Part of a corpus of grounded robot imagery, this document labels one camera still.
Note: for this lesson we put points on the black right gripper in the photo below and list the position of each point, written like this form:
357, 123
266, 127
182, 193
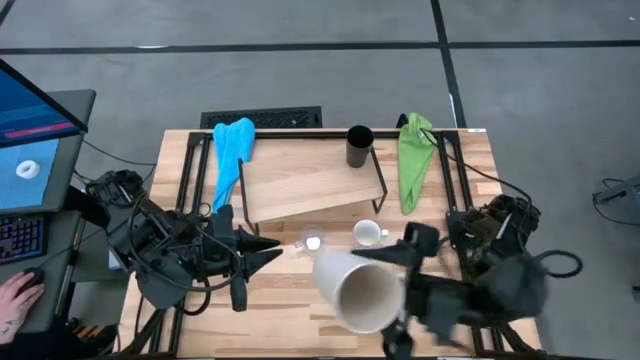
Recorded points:
435, 305

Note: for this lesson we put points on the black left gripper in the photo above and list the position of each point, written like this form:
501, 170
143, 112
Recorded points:
222, 250

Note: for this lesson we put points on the tall beige cup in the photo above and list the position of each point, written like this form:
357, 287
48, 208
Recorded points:
350, 280

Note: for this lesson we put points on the clear glass mug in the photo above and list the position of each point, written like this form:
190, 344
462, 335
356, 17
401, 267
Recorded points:
312, 243

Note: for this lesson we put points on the white patterned mug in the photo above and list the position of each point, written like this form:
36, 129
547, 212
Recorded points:
367, 233

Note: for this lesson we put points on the black cup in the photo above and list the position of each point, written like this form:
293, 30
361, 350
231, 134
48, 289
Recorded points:
359, 145

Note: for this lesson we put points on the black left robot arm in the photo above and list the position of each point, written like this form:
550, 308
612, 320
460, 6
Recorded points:
155, 240

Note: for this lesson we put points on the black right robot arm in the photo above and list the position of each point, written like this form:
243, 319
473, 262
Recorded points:
515, 285

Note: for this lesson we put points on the wooden shelf with black legs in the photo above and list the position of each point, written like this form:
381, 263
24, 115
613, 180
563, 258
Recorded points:
300, 182

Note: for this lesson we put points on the blue cloth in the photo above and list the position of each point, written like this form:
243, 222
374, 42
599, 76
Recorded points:
232, 145

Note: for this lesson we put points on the green cloth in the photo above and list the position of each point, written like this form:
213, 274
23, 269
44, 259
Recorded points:
412, 160

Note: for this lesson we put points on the white box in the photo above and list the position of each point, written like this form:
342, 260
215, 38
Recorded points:
114, 257

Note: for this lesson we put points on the yellow black striped foot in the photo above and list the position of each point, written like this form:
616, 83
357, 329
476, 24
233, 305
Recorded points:
89, 331

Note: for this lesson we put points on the grey side desk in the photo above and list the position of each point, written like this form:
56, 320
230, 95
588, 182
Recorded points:
56, 235

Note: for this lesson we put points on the black computer mouse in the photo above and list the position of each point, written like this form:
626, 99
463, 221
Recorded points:
35, 276

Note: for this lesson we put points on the person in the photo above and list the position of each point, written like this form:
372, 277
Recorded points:
45, 347

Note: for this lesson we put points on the backlit black keyboard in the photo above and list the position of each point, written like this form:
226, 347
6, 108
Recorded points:
20, 239

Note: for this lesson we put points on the person's hand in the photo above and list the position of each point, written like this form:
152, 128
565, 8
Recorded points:
17, 305

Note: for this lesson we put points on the grey framed screen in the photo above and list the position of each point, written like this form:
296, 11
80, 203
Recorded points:
25, 170

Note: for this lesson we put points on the black computer monitor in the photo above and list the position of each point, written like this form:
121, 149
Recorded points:
30, 112

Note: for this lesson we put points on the black metal table frame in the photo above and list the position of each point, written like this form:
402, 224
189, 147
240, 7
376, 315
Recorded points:
300, 134

